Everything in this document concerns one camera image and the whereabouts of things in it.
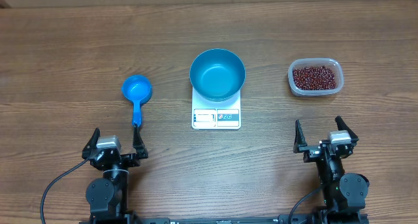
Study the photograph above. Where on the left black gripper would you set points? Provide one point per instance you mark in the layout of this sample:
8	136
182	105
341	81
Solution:
138	144

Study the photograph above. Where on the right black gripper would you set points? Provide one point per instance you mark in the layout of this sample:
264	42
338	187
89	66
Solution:
312	151

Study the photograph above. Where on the clear plastic food container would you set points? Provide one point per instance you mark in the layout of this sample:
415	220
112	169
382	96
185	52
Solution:
310	62

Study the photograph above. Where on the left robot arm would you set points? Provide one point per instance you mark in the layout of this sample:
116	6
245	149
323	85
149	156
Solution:
108	196

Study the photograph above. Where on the teal round bowl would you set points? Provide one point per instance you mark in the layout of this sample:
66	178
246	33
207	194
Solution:
217	74

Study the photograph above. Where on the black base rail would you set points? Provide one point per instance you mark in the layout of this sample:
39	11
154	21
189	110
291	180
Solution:
281	219

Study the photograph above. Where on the blue plastic measuring scoop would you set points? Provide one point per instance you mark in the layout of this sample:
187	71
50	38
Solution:
138	90

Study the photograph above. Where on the white digital kitchen scale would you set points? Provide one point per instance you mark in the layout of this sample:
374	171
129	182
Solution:
211	115

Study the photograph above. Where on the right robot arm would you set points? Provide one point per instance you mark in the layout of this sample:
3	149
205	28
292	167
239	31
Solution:
344	193

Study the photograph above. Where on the red adzuki beans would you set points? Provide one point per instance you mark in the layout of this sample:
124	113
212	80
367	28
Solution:
314	78

